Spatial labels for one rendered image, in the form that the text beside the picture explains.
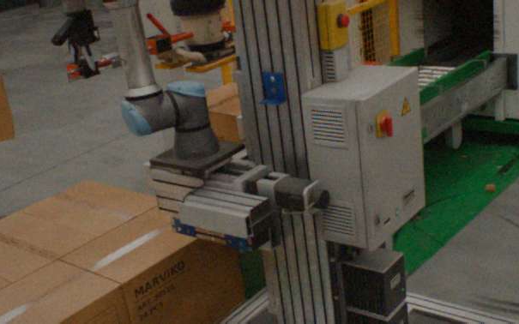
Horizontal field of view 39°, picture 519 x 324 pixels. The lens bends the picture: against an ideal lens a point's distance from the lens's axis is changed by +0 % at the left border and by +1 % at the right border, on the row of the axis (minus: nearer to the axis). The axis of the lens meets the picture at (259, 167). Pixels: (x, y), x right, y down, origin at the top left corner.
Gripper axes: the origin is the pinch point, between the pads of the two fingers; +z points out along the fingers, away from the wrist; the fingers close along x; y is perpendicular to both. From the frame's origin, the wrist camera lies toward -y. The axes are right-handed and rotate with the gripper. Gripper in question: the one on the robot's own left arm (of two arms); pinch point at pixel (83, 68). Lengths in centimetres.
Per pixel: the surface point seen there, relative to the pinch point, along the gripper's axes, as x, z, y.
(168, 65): 6.2, 11.5, 43.7
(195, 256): -21, 80, 17
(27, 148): 320, 131, 134
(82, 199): 59, 74, 21
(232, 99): -1, 33, 70
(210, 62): -11, 11, 51
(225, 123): -12, 38, 53
